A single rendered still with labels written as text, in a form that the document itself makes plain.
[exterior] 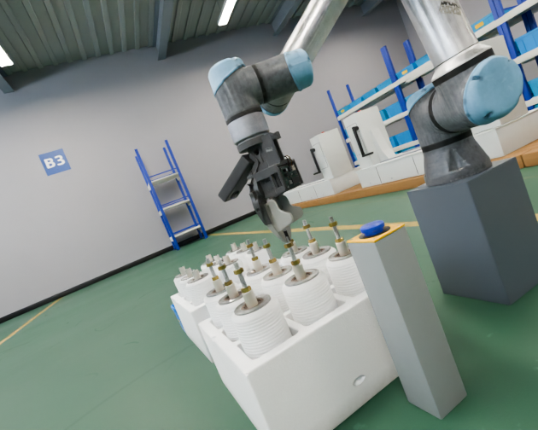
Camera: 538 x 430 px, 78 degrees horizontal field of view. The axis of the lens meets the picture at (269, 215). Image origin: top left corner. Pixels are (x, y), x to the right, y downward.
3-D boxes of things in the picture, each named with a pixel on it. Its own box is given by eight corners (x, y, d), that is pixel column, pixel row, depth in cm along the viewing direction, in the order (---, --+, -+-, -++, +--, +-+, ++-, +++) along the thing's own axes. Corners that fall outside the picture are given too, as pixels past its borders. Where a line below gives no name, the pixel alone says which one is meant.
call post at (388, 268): (433, 380, 63) (376, 227, 60) (468, 395, 56) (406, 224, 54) (407, 402, 60) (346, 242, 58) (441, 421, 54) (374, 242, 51)
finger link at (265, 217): (266, 225, 64) (250, 183, 64) (260, 227, 65) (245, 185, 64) (280, 219, 68) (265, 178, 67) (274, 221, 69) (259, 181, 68)
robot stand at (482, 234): (484, 265, 98) (450, 170, 96) (554, 271, 82) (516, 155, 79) (442, 293, 92) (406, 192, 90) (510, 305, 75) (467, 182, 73)
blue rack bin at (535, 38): (542, 48, 427) (537, 31, 425) (578, 31, 392) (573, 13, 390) (519, 55, 409) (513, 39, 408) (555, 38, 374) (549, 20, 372)
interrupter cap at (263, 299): (228, 314, 65) (227, 311, 65) (259, 295, 70) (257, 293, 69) (247, 319, 59) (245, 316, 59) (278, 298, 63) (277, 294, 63)
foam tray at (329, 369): (331, 313, 107) (311, 262, 106) (435, 347, 72) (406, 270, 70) (223, 382, 92) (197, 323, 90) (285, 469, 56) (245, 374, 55)
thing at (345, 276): (344, 336, 76) (315, 264, 75) (369, 314, 82) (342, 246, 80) (377, 343, 68) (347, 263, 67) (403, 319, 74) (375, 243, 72)
